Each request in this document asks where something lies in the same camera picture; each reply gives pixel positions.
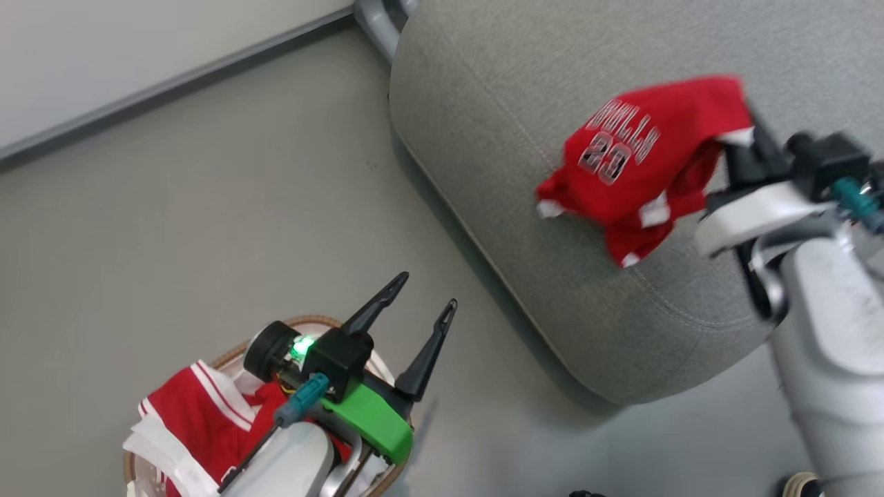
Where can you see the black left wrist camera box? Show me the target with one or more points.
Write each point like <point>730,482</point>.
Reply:
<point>338,362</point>

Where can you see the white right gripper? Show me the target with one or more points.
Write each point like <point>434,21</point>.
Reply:
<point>756,214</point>

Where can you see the small black object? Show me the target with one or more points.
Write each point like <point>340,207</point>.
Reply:
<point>587,493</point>

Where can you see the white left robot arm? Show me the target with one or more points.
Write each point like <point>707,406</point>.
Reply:
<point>286,462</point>

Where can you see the red basketball jersey number 23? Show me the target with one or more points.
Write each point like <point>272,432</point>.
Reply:
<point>639,166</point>

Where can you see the red shorts with white stripes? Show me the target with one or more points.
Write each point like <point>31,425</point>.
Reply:
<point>207,421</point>

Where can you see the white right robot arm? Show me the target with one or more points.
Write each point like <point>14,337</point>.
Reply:
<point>836,345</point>

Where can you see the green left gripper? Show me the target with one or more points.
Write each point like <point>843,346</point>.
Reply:
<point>369,417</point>

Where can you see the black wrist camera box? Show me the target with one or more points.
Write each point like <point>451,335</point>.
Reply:
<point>829,162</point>
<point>338,362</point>

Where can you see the black cylinder with green light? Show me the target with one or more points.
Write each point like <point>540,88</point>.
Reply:
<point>266,348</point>

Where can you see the grey fabric sofa seat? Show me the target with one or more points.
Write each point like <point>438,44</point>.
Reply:
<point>608,172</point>

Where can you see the grey metal sofa leg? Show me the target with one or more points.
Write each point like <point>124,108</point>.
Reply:
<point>380,24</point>

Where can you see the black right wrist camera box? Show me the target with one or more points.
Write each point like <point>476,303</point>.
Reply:
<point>829,162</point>

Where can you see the woven wicker laundry basket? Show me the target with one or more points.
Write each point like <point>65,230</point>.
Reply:
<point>304,323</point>

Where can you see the grey wall baseboard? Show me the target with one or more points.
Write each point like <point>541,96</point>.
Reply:
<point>173,79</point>

